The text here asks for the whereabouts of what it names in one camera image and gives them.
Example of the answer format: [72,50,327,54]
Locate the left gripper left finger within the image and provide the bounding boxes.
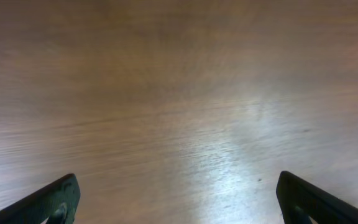
[0,174,81,224]

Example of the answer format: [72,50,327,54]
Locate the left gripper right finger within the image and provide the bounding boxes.
[276,171,358,224]

